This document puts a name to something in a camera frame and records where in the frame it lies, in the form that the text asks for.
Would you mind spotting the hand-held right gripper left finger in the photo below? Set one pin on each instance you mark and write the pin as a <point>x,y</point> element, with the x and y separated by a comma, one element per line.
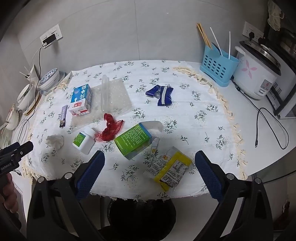
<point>92,171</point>

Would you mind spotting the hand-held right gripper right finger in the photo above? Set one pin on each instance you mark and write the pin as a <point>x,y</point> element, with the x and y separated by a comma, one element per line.
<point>208,171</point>

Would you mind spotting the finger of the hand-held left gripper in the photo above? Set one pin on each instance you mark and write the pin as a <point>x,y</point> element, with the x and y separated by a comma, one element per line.
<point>10,148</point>
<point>26,147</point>

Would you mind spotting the yellow snack packet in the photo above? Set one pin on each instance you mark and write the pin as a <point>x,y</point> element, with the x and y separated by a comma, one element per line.
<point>178,162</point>

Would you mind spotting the white pill bottle green label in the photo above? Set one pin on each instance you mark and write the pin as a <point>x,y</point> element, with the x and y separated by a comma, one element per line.
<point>84,140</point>

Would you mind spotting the black trash bin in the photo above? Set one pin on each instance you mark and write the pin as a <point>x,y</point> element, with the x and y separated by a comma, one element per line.
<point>143,220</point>

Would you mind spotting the blue snack wrapper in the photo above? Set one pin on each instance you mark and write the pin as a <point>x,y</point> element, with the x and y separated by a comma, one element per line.
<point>163,96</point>

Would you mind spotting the person's left hand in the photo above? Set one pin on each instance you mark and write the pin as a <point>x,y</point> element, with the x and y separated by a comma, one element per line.
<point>8,194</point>

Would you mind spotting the crumpled white tissue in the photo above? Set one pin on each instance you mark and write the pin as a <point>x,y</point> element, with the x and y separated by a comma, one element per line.
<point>55,141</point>

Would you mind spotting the white bowl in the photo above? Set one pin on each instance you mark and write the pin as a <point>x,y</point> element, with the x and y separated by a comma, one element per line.
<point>12,119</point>
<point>24,98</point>

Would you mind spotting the red mesh net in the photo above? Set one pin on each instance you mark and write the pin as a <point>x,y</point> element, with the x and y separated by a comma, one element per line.
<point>109,132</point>

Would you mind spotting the purple stick sachet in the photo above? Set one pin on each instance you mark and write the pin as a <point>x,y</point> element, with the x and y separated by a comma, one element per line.
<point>63,115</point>

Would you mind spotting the green white box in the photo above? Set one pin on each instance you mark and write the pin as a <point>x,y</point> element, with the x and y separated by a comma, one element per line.
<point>133,139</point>

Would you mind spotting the small white sachet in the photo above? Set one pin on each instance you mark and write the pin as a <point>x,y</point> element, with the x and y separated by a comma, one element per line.
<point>153,149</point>

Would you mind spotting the white floral tablecloth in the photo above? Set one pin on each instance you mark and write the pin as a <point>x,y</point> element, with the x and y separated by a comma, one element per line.
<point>185,115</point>

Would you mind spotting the white plastic cup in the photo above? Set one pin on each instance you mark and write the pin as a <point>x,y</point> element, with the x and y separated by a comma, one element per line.
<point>153,126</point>

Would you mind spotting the blue white milk carton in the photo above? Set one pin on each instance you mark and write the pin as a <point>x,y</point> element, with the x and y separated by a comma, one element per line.
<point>81,97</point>

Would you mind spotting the clear bubble wrap sheet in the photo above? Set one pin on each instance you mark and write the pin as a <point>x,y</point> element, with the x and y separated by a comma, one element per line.
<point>118,97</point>

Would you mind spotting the clear plastic tube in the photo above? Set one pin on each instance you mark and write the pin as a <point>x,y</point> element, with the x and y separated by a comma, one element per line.
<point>105,92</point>

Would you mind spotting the black white oven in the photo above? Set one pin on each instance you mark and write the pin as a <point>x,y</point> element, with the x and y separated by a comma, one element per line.
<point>286,111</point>

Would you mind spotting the blue utensil basket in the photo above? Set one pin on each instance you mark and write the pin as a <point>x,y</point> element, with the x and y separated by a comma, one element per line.
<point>217,67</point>

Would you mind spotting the white rice cooker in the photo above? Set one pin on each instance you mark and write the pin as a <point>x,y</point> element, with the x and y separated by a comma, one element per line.
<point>254,74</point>

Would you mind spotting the black charger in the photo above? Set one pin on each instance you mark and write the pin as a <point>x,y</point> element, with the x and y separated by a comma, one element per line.
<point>49,39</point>

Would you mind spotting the dark metal spoon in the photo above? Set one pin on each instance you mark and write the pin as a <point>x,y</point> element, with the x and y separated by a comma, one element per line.
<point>216,47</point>

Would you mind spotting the white plastic stick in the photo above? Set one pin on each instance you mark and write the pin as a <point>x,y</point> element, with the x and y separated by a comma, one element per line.
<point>229,45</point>
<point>216,41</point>

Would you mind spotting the wooden chopstick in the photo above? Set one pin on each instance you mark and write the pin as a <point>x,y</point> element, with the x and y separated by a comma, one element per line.
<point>203,36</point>

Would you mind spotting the black plug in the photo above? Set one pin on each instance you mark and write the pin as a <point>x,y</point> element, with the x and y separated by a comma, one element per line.
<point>252,35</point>

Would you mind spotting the white lace cloth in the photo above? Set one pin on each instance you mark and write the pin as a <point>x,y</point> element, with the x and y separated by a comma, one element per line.
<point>276,11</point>

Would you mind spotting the white wall outlet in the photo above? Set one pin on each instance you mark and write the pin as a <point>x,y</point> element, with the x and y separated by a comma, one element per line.
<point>56,31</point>
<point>248,26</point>

